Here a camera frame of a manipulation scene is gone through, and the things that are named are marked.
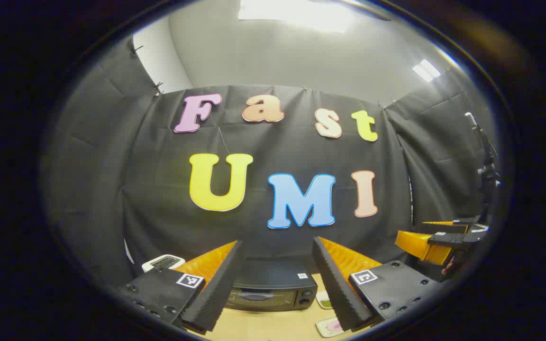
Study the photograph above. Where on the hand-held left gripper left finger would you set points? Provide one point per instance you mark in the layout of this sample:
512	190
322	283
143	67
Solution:
216	289

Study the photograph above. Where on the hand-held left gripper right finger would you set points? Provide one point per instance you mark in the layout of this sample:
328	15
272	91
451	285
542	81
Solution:
337	289

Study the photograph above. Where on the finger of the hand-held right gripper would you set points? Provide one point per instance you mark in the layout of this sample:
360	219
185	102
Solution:
420	247
448	226

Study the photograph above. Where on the pink round food slice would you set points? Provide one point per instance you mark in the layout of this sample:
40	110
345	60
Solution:
334	326

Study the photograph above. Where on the cream square plate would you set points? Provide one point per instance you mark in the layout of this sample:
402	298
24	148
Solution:
325	328

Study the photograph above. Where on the black electric oven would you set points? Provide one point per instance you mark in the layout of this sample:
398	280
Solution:
273	284

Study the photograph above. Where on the white divided tray with beans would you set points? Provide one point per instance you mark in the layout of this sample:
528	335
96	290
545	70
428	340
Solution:
323	299

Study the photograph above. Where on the white kitchen appliance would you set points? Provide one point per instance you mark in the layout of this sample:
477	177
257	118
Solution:
163	262

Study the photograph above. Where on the small ceiling light panel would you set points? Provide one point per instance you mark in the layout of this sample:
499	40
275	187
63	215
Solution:
426	70

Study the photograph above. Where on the black backdrop cloth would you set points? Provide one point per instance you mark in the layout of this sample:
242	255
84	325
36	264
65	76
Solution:
273	156

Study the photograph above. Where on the large ceiling light panel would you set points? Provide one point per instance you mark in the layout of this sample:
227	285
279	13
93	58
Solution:
296	14

